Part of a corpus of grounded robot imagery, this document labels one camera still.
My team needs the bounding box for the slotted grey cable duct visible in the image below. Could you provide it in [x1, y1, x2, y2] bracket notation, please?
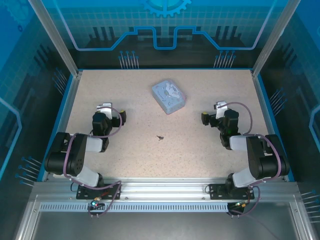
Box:
[39, 202, 232, 211]

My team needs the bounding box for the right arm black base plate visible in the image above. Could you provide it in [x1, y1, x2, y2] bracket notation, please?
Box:
[208, 183, 256, 201]

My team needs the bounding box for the light blue plastic bag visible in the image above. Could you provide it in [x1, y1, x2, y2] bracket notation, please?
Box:
[151, 79, 188, 116]

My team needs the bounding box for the aluminium mounting rail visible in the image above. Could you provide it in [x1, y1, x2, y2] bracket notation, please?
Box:
[32, 177, 301, 201]

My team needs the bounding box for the aluminium frame post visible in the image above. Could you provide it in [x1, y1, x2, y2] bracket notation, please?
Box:
[27, 0, 84, 78]
[250, 0, 301, 79]

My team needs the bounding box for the small connector circuit board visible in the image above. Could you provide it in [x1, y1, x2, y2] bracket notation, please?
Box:
[228, 199, 251, 212]
[89, 197, 105, 211]

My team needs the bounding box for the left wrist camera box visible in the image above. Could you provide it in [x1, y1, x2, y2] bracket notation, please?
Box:
[96, 102, 114, 119]

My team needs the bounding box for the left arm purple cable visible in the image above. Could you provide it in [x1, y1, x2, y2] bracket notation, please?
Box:
[62, 107, 124, 219]

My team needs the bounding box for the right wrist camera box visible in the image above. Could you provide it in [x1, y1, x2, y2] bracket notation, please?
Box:
[213, 100, 229, 120]

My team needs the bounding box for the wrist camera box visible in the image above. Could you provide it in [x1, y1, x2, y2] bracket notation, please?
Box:
[96, 102, 114, 119]
[213, 100, 229, 120]

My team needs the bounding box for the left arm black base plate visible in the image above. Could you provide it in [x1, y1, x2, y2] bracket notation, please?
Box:
[75, 183, 122, 201]

